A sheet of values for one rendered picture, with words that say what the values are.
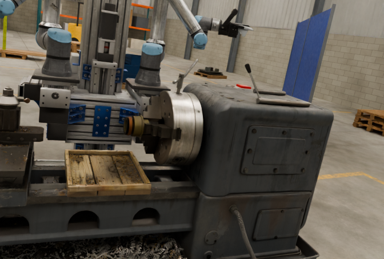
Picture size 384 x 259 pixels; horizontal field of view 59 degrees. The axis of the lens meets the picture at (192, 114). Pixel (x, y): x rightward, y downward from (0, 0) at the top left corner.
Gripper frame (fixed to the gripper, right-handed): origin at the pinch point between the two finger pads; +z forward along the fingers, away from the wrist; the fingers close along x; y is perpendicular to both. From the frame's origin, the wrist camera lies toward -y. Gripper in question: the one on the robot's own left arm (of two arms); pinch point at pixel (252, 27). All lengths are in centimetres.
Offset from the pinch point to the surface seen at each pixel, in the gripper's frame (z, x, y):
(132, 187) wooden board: -47, 102, 55
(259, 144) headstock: 0, 84, 38
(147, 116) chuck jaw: -47, 79, 36
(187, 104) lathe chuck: -32, 83, 26
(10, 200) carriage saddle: -82, 122, 54
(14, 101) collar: -95, 93, 32
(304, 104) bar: 18, 69, 22
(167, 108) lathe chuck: -39, 81, 30
